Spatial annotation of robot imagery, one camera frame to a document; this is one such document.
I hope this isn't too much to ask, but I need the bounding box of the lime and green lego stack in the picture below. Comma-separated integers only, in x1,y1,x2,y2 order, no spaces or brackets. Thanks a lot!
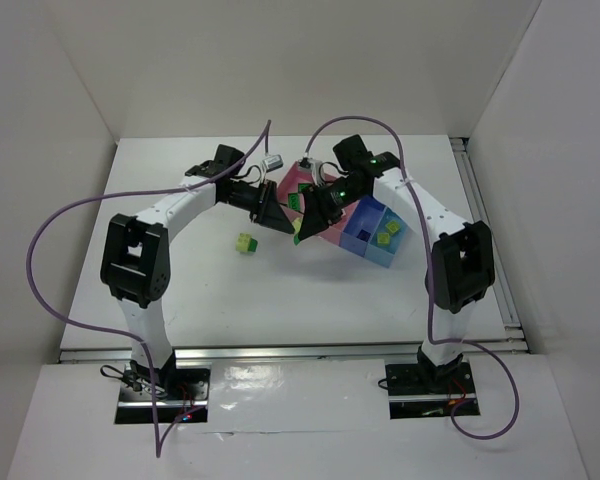
235,233,258,254

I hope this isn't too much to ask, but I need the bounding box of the dark blue lego brick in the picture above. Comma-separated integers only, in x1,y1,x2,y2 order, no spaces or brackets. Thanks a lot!
357,229,372,243

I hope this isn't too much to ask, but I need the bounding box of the lime green small lego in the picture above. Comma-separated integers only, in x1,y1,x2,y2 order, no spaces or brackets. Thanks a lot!
385,220,401,236

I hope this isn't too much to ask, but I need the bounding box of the lime green sloped lego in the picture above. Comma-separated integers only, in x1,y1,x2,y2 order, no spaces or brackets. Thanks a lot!
292,217,302,235

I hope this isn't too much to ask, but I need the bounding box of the lime green square lego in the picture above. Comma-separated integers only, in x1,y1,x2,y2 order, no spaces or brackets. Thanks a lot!
376,232,391,247

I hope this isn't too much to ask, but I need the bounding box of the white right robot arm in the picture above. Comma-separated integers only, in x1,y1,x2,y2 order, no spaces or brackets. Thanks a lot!
297,135,495,386

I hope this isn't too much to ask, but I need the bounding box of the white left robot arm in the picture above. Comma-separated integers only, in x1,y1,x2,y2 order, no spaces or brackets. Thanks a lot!
100,145,294,390

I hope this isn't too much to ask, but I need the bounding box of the pink plastic container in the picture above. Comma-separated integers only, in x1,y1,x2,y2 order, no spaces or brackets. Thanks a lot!
277,162,357,246

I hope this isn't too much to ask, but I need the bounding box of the blue plastic container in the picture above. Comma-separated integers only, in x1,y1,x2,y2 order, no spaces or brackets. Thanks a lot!
339,196,410,268

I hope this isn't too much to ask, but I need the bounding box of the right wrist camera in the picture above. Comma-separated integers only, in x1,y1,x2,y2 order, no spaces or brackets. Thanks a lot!
298,157,327,185

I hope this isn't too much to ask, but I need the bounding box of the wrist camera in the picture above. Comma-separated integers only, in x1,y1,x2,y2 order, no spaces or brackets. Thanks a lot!
261,154,284,173
298,157,327,185

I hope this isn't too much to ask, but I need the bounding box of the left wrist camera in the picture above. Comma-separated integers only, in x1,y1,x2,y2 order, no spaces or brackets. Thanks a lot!
261,154,284,173

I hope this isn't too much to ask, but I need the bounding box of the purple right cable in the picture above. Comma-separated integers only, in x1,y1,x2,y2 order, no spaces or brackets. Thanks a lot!
304,117,521,440

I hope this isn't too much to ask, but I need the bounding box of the purple cable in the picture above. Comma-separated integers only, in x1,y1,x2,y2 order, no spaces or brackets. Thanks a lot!
304,117,521,440
25,119,272,459

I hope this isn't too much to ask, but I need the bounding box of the aluminium side rail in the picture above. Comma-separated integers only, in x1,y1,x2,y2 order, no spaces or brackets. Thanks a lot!
449,135,529,354

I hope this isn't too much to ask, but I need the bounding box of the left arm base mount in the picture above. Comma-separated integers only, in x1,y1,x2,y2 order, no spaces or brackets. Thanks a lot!
100,365,211,425

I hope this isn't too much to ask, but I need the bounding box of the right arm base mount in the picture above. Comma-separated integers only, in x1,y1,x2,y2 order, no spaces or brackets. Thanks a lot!
377,360,480,420

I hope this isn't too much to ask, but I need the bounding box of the aluminium front rail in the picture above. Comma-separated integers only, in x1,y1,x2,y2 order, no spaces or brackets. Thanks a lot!
57,342,446,365

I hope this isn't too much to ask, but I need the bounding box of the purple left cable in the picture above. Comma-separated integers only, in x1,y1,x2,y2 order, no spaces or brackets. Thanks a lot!
25,119,272,459

